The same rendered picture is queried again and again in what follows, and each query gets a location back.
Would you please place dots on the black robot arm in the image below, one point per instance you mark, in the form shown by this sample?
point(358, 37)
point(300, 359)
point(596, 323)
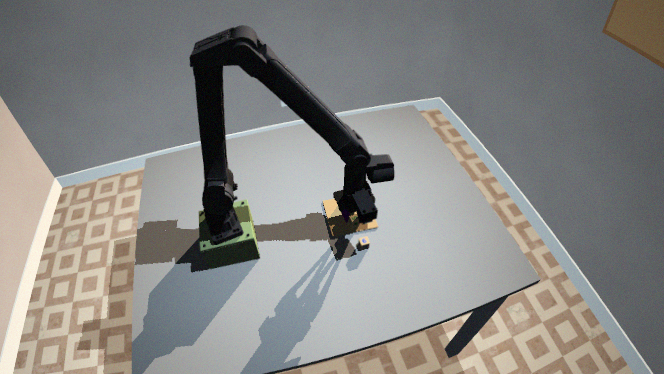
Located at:
point(240, 44)

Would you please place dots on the tan flat mat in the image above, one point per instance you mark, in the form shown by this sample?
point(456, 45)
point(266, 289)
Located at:
point(337, 223)

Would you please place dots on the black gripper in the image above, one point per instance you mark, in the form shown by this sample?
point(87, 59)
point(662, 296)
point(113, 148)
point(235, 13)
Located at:
point(338, 196)

